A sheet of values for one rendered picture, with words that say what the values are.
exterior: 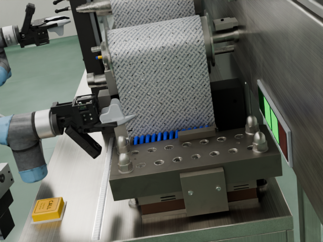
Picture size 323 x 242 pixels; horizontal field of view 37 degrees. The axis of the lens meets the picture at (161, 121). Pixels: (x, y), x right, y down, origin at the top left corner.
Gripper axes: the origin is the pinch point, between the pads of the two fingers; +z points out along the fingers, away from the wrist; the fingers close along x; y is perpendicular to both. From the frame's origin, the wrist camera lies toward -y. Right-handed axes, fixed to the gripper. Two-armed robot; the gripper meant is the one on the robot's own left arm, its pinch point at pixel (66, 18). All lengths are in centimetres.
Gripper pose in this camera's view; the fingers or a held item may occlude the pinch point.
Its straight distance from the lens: 194.7
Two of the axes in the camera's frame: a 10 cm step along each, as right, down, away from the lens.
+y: 1.3, 8.4, 5.3
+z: 9.6, -2.5, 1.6
